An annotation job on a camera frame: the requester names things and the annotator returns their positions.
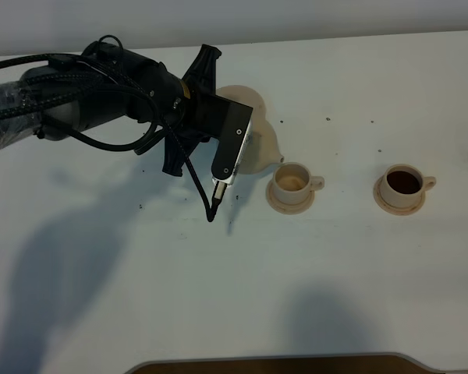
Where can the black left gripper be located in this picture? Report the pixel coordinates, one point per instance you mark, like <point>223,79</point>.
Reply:
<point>198,81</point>

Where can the beige ceramic teapot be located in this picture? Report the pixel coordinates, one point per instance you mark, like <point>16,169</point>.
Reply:
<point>262,149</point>

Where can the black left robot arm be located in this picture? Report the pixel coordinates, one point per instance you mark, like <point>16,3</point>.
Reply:
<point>64,95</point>

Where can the beige teapot saucer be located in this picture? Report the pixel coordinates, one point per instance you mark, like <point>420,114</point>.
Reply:
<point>248,96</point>

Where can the beige teacup near teapot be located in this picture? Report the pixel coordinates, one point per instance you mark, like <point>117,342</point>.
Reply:
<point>293,184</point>

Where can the beige saucer under near teacup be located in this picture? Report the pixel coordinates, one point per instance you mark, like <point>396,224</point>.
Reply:
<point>286,208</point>

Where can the beige saucer under teacup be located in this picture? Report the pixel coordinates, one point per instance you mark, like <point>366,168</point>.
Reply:
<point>396,210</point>
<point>286,208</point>

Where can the beige teacup far right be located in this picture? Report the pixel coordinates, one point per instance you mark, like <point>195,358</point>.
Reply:
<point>403,186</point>

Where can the beige saucer under far teacup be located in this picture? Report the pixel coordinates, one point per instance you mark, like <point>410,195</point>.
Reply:
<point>396,210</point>

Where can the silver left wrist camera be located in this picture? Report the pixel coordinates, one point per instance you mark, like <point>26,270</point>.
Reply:
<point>229,122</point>

